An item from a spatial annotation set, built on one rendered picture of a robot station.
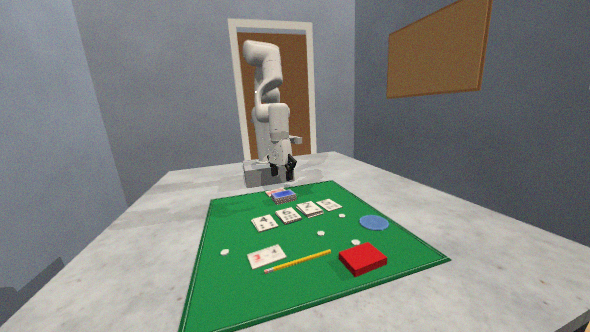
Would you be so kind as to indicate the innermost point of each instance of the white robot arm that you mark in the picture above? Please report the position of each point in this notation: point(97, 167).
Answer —
point(269, 59)

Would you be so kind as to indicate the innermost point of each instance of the yellow pencil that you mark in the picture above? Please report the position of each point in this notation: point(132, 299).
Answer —
point(296, 261)

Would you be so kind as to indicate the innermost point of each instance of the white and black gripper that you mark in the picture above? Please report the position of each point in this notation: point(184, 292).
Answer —
point(280, 153)

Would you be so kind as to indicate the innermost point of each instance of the blue flat disc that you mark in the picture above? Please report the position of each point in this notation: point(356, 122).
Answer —
point(373, 222)

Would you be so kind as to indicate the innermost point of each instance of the red flat block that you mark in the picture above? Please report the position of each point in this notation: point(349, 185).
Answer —
point(362, 259)

